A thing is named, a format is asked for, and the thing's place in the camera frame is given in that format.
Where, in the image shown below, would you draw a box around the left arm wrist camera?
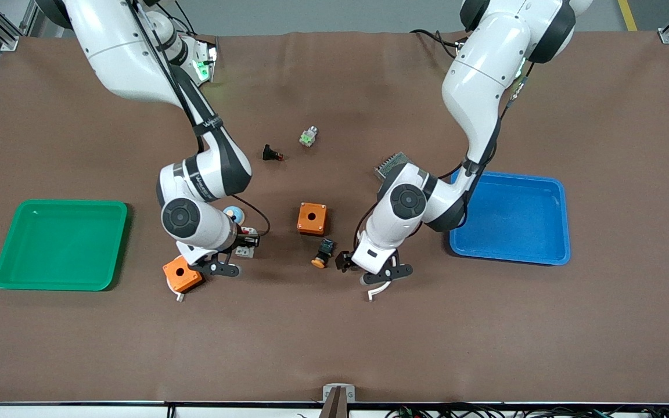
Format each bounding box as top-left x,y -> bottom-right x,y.
360,264 -> 415,287

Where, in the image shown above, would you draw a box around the brown table mat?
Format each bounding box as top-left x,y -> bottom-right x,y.
0,30 -> 669,405

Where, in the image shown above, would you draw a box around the metal mesh power supply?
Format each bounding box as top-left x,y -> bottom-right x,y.
373,152 -> 412,182

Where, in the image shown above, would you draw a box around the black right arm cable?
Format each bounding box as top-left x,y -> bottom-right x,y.
125,0 -> 272,237

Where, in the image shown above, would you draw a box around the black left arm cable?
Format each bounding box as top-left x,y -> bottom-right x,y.
410,28 -> 538,181

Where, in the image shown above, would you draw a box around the orange black push button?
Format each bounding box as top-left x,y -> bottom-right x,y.
311,237 -> 336,269

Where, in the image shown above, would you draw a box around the bundle of cables below table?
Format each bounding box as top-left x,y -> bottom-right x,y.
386,403 -> 669,418

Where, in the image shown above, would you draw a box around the green plastic tray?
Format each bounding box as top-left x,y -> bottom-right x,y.
0,199 -> 129,291

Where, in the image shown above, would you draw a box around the white circuit breaker red switch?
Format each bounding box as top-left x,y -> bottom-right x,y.
235,227 -> 260,260

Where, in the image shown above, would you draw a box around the white table edge rail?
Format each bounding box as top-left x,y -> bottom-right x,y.
0,401 -> 669,418

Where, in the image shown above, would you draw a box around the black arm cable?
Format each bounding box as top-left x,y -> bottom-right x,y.
410,28 -> 538,181
125,0 -> 272,237

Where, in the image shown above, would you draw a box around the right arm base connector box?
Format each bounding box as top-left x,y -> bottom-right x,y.
189,37 -> 219,85

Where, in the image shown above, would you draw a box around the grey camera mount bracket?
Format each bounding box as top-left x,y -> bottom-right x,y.
318,383 -> 356,418

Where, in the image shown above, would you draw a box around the blue plastic tray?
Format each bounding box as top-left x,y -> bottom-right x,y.
449,171 -> 571,266

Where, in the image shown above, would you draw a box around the orange button box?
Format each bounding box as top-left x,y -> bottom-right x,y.
162,256 -> 204,293
297,201 -> 329,236

